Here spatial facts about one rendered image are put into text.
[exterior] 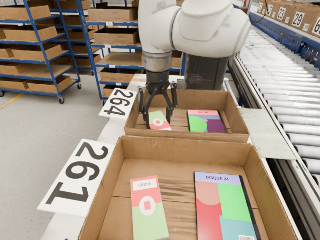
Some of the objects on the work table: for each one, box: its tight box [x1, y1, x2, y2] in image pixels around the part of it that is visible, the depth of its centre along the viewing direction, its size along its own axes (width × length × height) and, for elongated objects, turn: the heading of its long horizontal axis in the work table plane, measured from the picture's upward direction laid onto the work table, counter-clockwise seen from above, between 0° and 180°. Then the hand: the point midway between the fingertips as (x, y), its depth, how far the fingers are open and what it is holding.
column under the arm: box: [176, 53, 229, 90], centre depth 87 cm, size 26×26×33 cm
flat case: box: [187, 110, 229, 133], centre depth 69 cm, size 14×19×2 cm
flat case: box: [194, 171, 261, 240], centre depth 45 cm, size 14×19×2 cm
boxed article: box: [149, 110, 173, 130], centre depth 71 cm, size 8×16×2 cm, turn 19°
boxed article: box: [130, 175, 169, 240], centre depth 45 cm, size 8×16×2 cm, turn 10°
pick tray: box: [124, 89, 250, 143], centre depth 69 cm, size 28×38×10 cm
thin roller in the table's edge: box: [225, 81, 239, 106], centre depth 97 cm, size 2×28×2 cm, turn 174°
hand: (157, 119), depth 70 cm, fingers open, 8 cm apart
